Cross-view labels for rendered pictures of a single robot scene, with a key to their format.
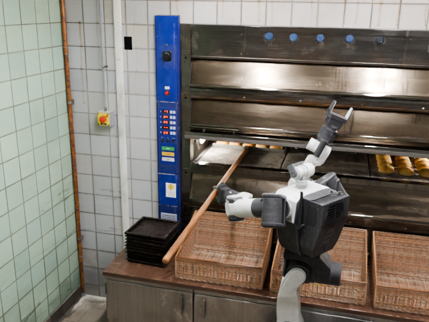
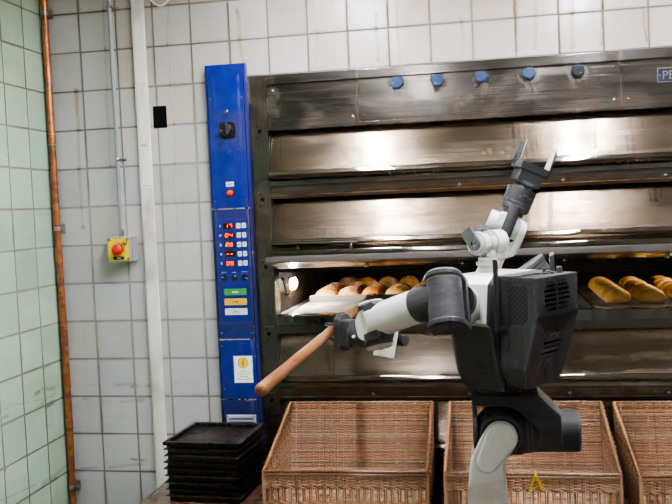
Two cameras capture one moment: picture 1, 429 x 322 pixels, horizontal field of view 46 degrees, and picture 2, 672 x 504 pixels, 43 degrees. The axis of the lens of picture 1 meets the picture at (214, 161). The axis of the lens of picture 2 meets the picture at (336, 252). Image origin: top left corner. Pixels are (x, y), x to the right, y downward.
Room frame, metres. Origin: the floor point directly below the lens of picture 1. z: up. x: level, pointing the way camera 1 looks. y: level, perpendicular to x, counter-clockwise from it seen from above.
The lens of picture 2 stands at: (0.00, 0.15, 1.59)
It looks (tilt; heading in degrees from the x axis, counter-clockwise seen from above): 3 degrees down; 356
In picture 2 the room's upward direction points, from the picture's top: 2 degrees counter-clockwise
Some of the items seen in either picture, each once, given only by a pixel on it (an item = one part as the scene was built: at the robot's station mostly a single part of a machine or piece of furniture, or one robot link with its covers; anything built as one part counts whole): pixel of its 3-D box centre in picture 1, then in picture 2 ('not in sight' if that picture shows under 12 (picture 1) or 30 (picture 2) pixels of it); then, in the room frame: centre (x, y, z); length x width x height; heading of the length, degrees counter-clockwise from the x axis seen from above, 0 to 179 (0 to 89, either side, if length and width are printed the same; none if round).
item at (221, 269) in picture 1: (226, 246); (353, 454); (2.96, -0.08, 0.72); 0.56 x 0.49 x 0.28; 77
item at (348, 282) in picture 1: (320, 259); (528, 455); (2.82, -0.67, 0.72); 0.56 x 0.49 x 0.28; 76
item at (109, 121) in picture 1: (105, 118); (122, 249); (3.41, 0.76, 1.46); 0.10 x 0.07 x 0.10; 76
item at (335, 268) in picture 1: (312, 265); (525, 419); (2.24, -0.49, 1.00); 0.28 x 0.13 x 0.18; 76
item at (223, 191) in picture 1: (227, 195); (353, 333); (2.67, -0.08, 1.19); 0.12 x 0.10 x 0.13; 41
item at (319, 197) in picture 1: (308, 216); (508, 322); (2.22, -0.45, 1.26); 0.34 x 0.30 x 0.36; 131
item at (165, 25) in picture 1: (205, 142); (293, 312); (4.24, 0.08, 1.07); 1.93 x 0.16 x 2.15; 166
